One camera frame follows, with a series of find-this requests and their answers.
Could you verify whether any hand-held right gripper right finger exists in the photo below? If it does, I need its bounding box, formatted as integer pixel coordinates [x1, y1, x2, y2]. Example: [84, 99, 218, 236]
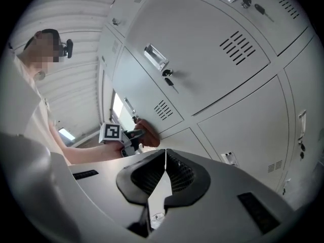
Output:
[151, 148, 296, 243]

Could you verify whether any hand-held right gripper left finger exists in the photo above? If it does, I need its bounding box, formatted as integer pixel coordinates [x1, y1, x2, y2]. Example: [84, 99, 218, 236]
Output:
[68, 148, 167, 237]

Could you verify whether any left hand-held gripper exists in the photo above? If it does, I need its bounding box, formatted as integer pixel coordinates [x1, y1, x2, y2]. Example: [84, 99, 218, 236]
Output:
[98, 122, 147, 158]

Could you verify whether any brown wiping cloth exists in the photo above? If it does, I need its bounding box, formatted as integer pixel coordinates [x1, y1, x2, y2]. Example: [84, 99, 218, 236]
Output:
[136, 118, 161, 148]

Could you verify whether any grey metal locker door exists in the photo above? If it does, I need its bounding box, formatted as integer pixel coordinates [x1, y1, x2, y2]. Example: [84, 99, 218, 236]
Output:
[111, 46, 185, 139]

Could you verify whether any person's left forearm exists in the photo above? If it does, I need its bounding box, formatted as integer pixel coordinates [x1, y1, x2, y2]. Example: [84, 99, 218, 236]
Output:
[52, 121, 126, 166]

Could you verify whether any grey metal locker cabinet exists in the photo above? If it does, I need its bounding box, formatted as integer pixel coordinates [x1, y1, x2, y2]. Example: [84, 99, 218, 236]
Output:
[96, 0, 319, 212]

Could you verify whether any black-framed window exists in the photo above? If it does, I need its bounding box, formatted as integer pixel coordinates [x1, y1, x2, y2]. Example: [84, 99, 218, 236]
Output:
[108, 90, 125, 126]

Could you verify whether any rectangular ceiling light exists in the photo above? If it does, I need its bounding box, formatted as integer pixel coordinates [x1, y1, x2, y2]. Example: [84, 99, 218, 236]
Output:
[57, 127, 77, 142]

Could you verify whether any person in white shirt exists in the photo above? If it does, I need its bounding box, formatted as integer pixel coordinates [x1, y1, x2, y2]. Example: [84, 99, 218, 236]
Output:
[0, 43, 64, 167]

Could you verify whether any person's head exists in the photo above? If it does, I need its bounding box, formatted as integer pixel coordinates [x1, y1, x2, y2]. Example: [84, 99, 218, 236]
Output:
[16, 28, 67, 75]

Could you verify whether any black head-mounted camera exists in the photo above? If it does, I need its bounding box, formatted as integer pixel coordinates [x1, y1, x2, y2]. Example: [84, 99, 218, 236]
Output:
[42, 28, 74, 59]

